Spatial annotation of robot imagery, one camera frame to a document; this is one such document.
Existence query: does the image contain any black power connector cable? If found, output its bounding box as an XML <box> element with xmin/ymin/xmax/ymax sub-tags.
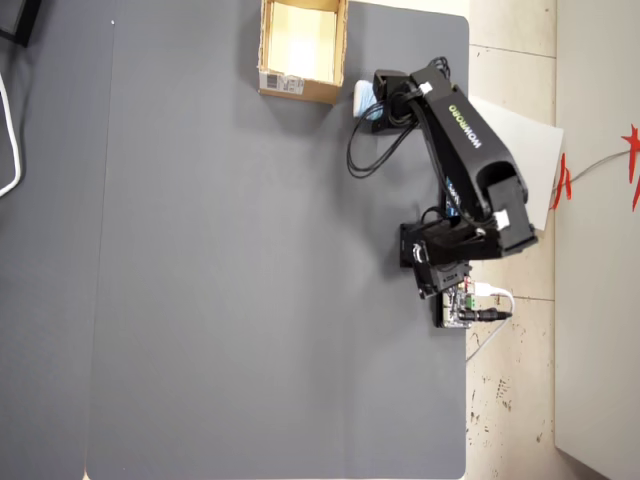
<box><xmin>462</xmin><ymin>308</ymin><xmax>514</xmax><ymax>324</ymax></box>

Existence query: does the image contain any large dark grey table mat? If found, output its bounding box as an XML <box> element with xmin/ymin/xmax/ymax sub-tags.
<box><xmin>83</xmin><ymin>0</ymin><xmax>471</xmax><ymax>480</ymax></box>

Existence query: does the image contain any open cardboard box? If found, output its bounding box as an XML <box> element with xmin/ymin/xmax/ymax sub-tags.
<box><xmin>256</xmin><ymin>0</ymin><xmax>350</xmax><ymax>106</ymax></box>

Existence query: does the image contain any light blue white block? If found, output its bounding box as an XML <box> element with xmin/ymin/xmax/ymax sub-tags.
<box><xmin>352</xmin><ymin>78</ymin><xmax>387</xmax><ymax>122</ymax></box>

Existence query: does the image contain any robot controller circuit board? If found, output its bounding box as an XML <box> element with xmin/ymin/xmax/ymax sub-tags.
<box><xmin>438</xmin><ymin>285</ymin><xmax>476</xmax><ymax>330</ymax></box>

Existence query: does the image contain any white paper sheet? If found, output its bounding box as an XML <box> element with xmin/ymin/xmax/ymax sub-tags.
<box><xmin>467</xmin><ymin>93</ymin><xmax>567</xmax><ymax>233</ymax></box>

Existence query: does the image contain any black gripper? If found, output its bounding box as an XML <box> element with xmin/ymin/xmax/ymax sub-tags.
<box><xmin>368</xmin><ymin>69</ymin><xmax>420</xmax><ymax>135</ymax></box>

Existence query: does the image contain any red tape strip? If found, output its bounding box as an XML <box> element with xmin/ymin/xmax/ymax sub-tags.
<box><xmin>551</xmin><ymin>151</ymin><xmax>575</xmax><ymax>215</ymax></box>
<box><xmin>619</xmin><ymin>122</ymin><xmax>640</xmax><ymax>213</ymax></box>

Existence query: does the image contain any narrow dark grey table mat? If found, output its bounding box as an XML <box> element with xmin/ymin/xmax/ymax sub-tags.
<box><xmin>0</xmin><ymin>0</ymin><xmax>115</xmax><ymax>480</ymax></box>

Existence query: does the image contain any thick white cable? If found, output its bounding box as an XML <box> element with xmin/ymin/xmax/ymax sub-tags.
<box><xmin>0</xmin><ymin>73</ymin><xmax>24</xmax><ymax>198</ymax></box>

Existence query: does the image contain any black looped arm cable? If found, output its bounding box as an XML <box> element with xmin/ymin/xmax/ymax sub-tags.
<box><xmin>347</xmin><ymin>92</ymin><xmax>417</xmax><ymax>180</ymax></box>

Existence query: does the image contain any black framed object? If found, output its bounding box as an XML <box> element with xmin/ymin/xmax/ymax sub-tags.
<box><xmin>0</xmin><ymin>0</ymin><xmax>47</xmax><ymax>49</ymax></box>

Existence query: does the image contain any white USB cable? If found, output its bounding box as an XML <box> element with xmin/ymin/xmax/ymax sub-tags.
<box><xmin>466</xmin><ymin>281</ymin><xmax>517</xmax><ymax>362</ymax></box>

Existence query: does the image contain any grey floor cable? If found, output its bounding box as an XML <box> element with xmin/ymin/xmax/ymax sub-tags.
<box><xmin>571</xmin><ymin>148</ymin><xmax>635</xmax><ymax>184</ymax></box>

